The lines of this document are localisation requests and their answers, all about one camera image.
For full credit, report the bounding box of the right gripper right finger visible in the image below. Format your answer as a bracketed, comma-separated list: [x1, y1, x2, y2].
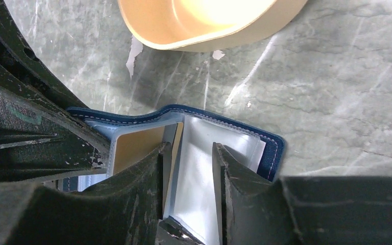
[212, 143, 392, 244]

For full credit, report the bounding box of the tan oval card tray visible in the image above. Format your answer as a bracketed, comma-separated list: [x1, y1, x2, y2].
[118, 0, 307, 52]

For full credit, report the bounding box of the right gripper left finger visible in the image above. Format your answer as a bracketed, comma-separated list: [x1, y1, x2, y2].
[0, 143, 172, 244]

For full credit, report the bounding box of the gold credit card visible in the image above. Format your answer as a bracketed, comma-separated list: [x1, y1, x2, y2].
[107, 119, 184, 210]

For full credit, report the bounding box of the blue leather card holder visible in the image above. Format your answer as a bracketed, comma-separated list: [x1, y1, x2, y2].
[68, 104, 286, 244]

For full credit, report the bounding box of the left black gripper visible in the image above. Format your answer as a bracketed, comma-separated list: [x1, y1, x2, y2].
[0, 1, 109, 182]

